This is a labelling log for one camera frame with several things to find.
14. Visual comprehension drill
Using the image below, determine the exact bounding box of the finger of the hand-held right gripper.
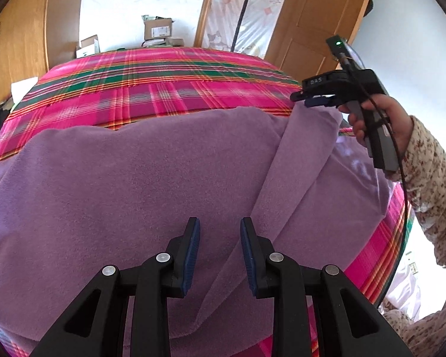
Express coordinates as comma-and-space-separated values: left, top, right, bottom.
290, 89, 336, 102
304, 97, 340, 108

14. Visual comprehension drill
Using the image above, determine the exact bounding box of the white wall socket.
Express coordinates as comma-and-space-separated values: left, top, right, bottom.
404, 252, 421, 276

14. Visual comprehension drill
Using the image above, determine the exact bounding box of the white paper box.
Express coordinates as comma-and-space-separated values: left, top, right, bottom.
11, 77, 40, 103

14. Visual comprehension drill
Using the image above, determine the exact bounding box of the person's right hand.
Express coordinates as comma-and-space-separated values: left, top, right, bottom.
338, 94, 413, 160

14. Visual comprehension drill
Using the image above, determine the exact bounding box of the person's floral clothing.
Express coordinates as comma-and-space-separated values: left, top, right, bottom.
379, 297, 446, 357

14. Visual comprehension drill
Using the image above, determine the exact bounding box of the black hanging cable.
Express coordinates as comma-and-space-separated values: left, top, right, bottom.
230, 0, 260, 51

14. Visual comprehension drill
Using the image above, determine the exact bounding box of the wooden wardrobe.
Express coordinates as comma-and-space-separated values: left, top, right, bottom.
0, 0, 88, 117

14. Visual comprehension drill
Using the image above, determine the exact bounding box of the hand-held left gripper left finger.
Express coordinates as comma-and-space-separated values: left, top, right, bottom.
30, 217, 201, 357

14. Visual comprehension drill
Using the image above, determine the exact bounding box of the black cloth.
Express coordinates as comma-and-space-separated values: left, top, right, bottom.
0, 98, 15, 146

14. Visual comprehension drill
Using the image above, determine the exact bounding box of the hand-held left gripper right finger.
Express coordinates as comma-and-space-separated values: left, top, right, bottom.
240, 217, 413, 357

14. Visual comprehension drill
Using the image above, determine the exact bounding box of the pink green plaid blanket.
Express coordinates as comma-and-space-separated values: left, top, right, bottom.
0, 46, 414, 357

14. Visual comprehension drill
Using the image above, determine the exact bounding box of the purple sweater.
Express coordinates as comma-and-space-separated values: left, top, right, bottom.
0, 100, 395, 357

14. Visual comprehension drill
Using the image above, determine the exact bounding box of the cardboard box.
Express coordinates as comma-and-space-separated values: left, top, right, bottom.
141, 15, 174, 44

